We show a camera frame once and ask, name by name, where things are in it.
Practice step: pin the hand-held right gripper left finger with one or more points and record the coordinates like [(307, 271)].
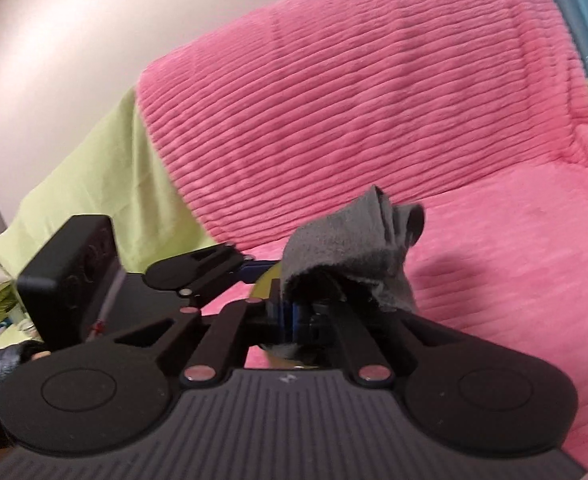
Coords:
[(283, 317)]

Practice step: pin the grey cleaning cloth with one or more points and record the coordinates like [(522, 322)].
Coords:
[(344, 245)]

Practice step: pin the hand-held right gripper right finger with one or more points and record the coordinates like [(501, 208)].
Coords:
[(306, 320)]

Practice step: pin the clear cashew jar yellow lid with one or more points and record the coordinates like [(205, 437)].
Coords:
[(264, 282)]

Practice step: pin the pink ribbed fleece blanket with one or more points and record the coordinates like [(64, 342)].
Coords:
[(374, 85)]

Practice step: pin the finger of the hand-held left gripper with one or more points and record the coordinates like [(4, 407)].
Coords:
[(184, 272)]

